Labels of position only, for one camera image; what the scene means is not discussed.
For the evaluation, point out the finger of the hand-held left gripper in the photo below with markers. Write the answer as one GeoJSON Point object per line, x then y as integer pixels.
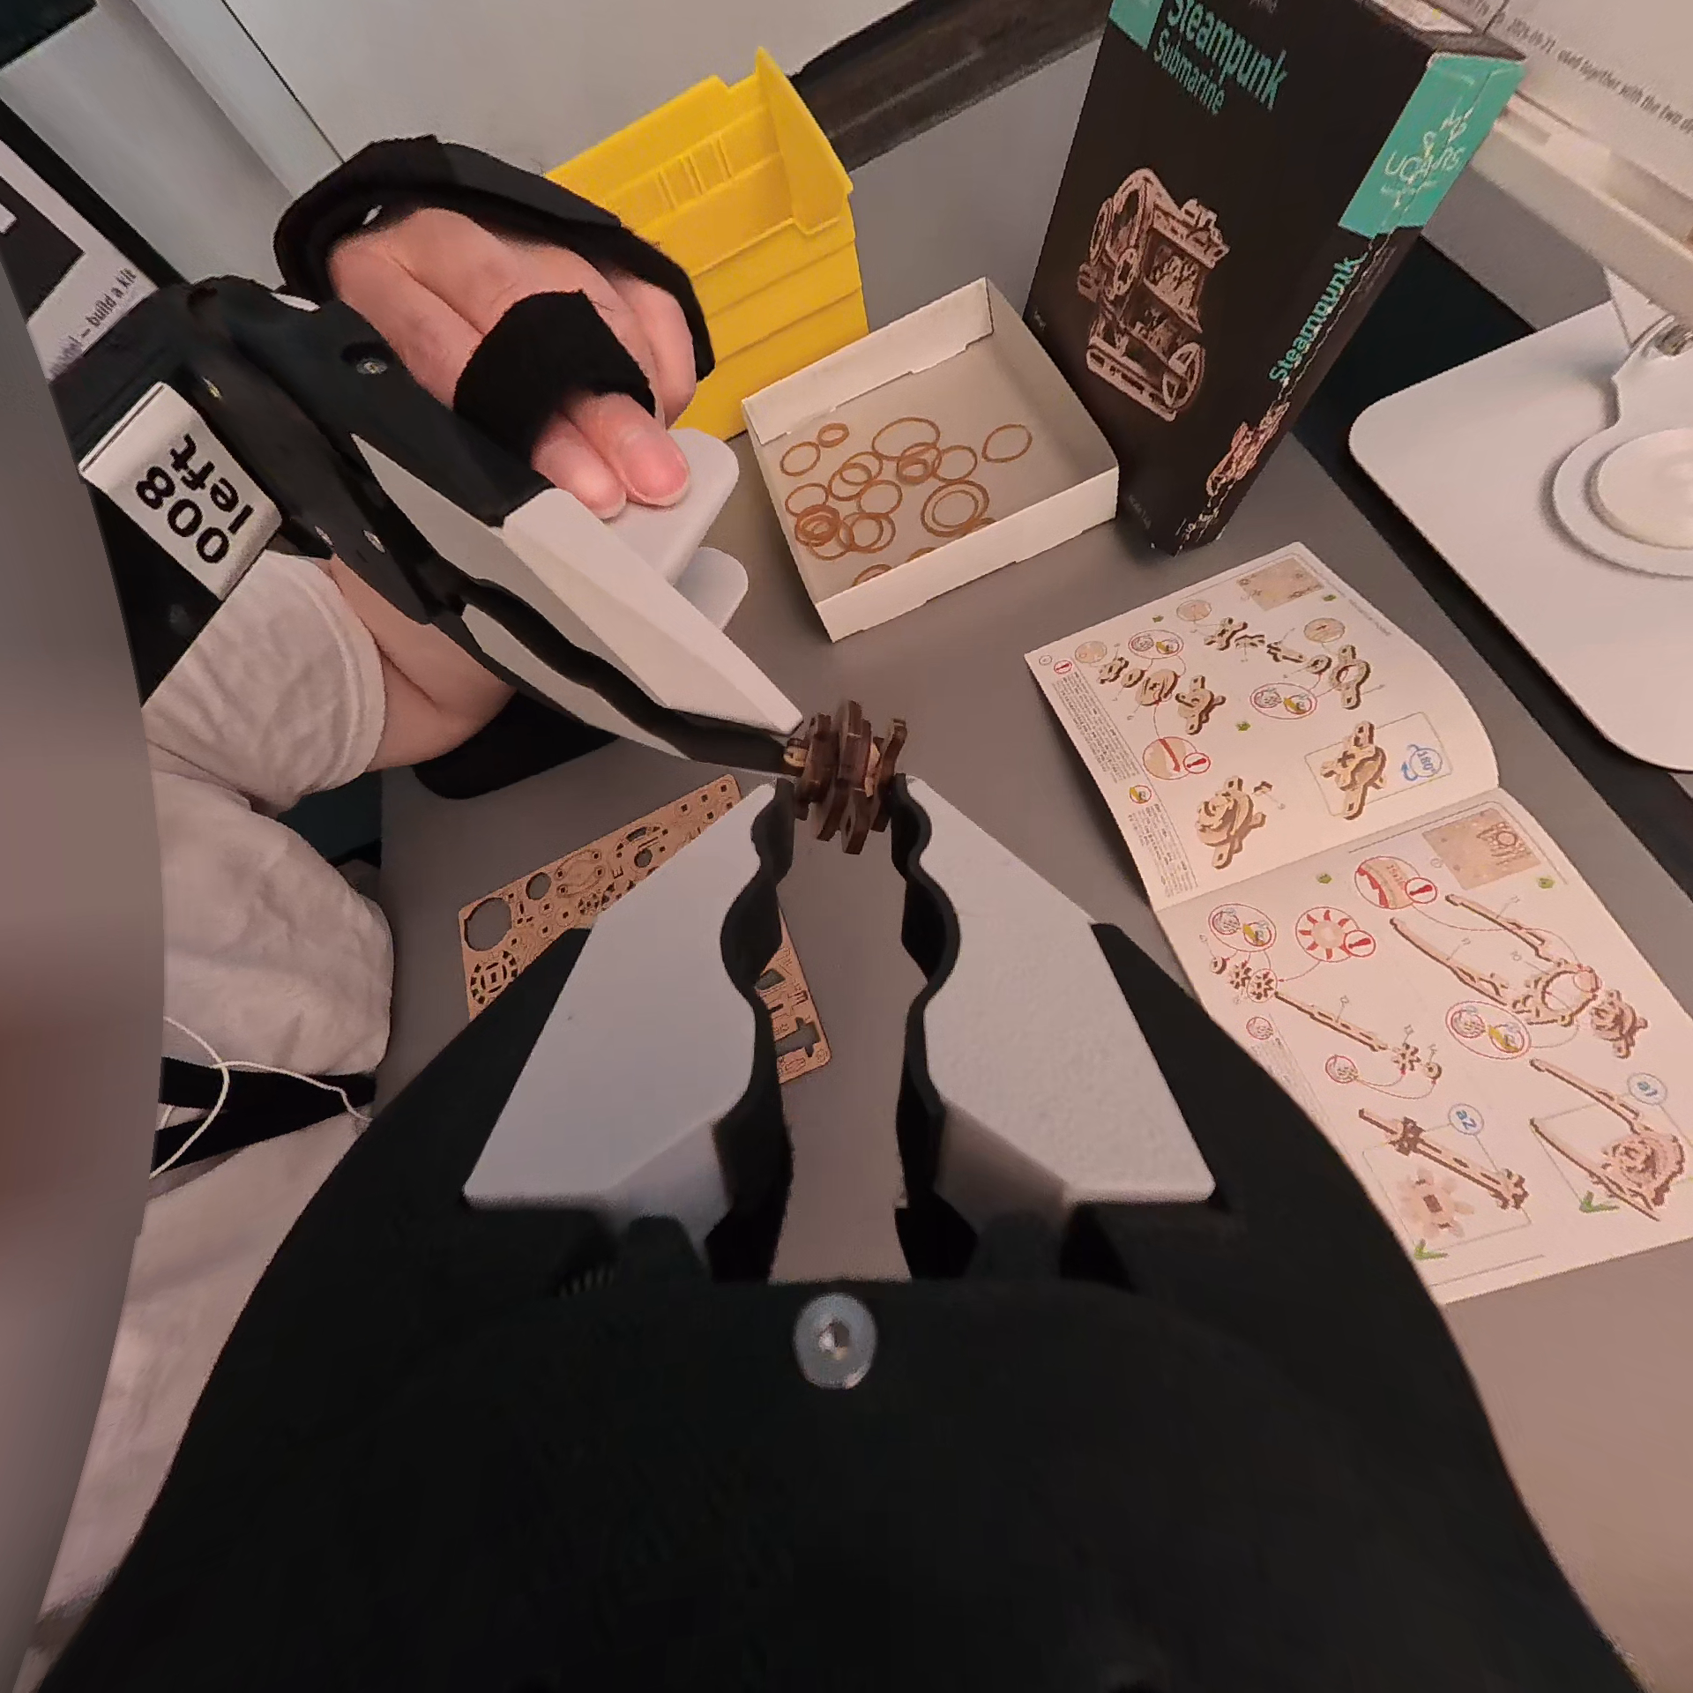
{"type": "Point", "coordinates": [542, 668]}
{"type": "Point", "coordinates": [620, 596]}

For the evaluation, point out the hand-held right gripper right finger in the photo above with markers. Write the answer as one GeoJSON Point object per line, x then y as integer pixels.
{"type": "Point", "coordinates": [1044, 1044]}

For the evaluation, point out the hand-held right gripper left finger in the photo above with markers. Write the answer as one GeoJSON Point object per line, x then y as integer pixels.
{"type": "Point", "coordinates": [620, 1060]}

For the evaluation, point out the small wooden model assembly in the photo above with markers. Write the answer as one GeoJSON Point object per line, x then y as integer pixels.
{"type": "Point", "coordinates": [846, 781]}

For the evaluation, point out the person's left forearm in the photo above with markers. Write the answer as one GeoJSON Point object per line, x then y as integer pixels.
{"type": "Point", "coordinates": [264, 663]}

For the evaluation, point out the laser-cut wooden parts sheet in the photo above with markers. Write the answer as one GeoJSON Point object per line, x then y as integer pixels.
{"type": "Point", "coordinates": [583, 874]}

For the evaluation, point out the black model kit box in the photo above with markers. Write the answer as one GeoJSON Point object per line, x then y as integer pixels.
{"type": "Point", "coordinates": [1189, 331]}

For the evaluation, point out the person's left hand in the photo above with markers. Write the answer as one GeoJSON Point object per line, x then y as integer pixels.
{"type": "Point", "coordinates": [424, 292]}

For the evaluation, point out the printed paper sheet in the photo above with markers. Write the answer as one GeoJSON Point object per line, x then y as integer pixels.
{"type": "Point", "coordinates": [1601, 53]}
{"type": "Point", "coordinates": [79, 338]}

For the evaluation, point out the pile of tan rubber bands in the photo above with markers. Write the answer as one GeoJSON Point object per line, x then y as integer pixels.
{"type": "Point", "coordinates": [846, 528]}

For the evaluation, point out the open instruction booklet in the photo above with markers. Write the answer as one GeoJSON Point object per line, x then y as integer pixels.
{"type": "Point", "coordinates": [1323, 926]}

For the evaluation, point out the white cardboard tray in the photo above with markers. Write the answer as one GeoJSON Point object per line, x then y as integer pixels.
{"type": "Point", "coordinates": [951, 583]}

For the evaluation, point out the yellow plastic bin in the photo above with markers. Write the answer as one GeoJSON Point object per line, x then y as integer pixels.
{"type": "Point", "coordinates": [754, 238]}

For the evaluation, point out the white stand base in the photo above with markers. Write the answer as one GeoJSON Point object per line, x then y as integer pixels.
{"type": "Point", "coordinates": [1456, 528]}

